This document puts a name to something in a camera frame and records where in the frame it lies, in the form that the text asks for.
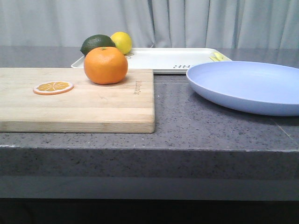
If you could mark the orange mandarin fruit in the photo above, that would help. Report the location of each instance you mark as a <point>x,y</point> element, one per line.
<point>105,65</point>

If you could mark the light blue plate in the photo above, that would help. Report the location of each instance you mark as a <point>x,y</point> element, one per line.
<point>258,88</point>

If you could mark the white rectangular tray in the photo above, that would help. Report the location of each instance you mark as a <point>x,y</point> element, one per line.
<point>168,60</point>

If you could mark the wooden cutting board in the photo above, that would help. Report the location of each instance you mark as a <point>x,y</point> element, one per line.
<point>125,107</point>

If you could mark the yellow lemon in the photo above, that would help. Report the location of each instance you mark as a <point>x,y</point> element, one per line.
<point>123,42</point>

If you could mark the grey curtain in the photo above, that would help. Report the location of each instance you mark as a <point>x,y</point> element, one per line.
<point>233,24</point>

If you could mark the dark green lime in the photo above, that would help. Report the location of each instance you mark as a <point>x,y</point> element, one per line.
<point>96,41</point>

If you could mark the orange slice piece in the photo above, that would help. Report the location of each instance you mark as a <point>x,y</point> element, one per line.
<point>53,88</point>

